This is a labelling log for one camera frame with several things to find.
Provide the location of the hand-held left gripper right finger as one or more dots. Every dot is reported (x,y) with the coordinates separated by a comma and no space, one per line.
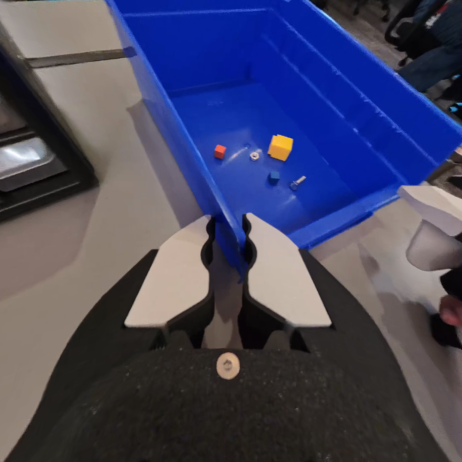
(288,285)

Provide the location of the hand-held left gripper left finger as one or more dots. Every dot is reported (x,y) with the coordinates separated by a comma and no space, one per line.
(169,285)

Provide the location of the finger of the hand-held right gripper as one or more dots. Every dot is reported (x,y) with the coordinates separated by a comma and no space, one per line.
(440,209)

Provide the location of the metal screw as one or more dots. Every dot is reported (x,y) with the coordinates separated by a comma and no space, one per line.
(297,182)

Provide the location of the small blue block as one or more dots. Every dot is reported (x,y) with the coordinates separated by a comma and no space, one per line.
(274,177)

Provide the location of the small metal nut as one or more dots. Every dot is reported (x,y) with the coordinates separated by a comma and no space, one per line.
(254,156)

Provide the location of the yellow plastic block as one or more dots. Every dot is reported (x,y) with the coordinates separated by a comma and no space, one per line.
(280,148)

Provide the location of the small red block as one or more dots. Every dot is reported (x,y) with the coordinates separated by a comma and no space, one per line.
(220,151)

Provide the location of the black drawer cabinet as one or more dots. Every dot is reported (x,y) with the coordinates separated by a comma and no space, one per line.
(72,162)

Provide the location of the blue plastic bin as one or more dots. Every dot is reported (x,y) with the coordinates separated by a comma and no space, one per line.
(325,90)

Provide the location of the set of clear cabinet drawers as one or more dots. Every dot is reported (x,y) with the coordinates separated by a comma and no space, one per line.
(25,162)

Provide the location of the person's right hand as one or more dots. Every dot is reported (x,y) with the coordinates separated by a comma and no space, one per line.
(453,310)

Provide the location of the black office chair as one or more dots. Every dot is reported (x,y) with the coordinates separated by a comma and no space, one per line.
(400,36)

